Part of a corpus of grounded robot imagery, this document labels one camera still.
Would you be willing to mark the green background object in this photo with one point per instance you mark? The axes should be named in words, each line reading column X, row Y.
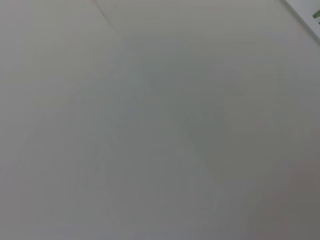
column 316, row 15

